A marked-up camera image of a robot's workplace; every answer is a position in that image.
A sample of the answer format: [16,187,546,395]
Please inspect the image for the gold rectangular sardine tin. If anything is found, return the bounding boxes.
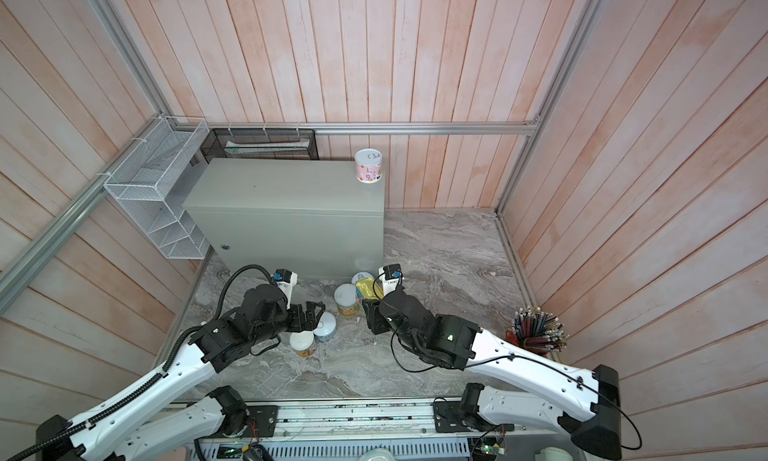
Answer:
[355,278,384,300]

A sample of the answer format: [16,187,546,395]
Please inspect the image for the pink can front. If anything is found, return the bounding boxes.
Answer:
[354,148,382,184]

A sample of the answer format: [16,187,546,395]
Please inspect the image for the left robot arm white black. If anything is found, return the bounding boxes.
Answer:
[14,265,326,460]

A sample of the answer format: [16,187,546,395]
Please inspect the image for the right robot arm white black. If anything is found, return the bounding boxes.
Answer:
[363,265,630,460]

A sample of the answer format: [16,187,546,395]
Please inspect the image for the blue labelled can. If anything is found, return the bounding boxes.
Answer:
[313,312,337,343]

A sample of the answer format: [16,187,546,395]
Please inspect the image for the amber jar white lid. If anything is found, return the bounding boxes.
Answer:
[289,331,317,358]

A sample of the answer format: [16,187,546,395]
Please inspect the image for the yellow can plastic lid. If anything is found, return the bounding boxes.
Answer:
[334,283,360,317]

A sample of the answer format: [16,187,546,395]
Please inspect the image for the teal labelled can near cabinet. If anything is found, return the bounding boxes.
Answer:
[351,271,374,284]

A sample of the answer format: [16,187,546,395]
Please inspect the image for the grey metal cabinet box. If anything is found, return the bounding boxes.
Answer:
[183,158,386,282]

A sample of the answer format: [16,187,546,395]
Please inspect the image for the red pencil holder cup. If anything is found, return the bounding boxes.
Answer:
[504,307,569,356]

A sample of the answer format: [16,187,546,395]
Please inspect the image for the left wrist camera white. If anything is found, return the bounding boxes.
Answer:
[273,269,298,308]

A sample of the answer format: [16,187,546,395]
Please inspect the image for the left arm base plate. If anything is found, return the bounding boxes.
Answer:
[205,405,279,439]

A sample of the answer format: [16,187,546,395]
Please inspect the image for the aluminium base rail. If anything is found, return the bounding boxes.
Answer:
[103,394,602,447]

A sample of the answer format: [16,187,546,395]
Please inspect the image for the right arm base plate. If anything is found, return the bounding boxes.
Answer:
[432,397,515,433]

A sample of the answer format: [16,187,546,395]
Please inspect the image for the black wire mesh basket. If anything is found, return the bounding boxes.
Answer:
[200,128,319,162]

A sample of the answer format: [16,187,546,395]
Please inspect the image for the white wire mesh shelf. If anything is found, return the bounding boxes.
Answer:
[104,116,210,260]

